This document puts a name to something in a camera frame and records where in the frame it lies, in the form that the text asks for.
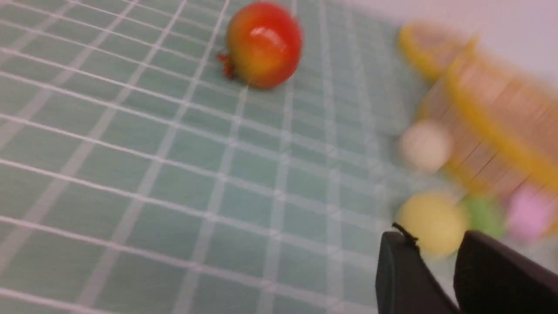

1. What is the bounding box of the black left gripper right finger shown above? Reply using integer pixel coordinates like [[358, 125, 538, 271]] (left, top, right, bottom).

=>
[[453, 230, 558, 314]]

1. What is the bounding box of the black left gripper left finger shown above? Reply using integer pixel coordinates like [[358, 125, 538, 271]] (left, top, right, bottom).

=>
[[375, 223, 458, 314]]

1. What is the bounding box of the yellow bun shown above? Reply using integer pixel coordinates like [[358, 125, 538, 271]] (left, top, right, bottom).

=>
[[396, 190, 469, 258]]

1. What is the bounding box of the cream bun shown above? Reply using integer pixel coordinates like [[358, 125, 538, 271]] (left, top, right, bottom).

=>
[[397, 119, 454, 174]]

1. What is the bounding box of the woven bamboo steamer lid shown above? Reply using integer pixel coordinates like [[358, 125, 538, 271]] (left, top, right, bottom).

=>
[[397, 20, 476, 83]]

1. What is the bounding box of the bamboo steamer tray yellow rim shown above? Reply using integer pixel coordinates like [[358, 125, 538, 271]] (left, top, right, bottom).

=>
[[416, 37, 558, 238]]

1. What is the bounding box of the green cube block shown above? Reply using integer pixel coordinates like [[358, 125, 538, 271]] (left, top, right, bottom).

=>
[[460, 194, 507, 239]]

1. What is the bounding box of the pink cube block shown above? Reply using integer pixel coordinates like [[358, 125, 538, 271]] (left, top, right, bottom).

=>
[[506, 184, 556, 243]]

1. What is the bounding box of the green checkered tablecloth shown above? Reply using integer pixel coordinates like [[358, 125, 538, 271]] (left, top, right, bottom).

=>
[[0, 0, 463, 314]]

